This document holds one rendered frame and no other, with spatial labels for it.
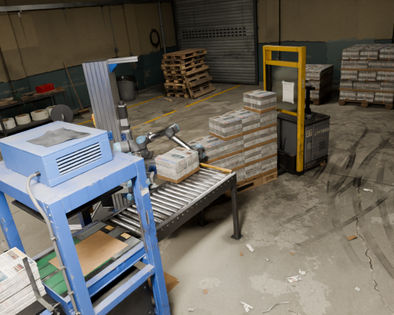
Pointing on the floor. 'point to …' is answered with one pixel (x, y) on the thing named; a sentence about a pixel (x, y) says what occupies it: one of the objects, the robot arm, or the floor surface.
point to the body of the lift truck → (319, 154)
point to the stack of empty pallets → (176, 69)
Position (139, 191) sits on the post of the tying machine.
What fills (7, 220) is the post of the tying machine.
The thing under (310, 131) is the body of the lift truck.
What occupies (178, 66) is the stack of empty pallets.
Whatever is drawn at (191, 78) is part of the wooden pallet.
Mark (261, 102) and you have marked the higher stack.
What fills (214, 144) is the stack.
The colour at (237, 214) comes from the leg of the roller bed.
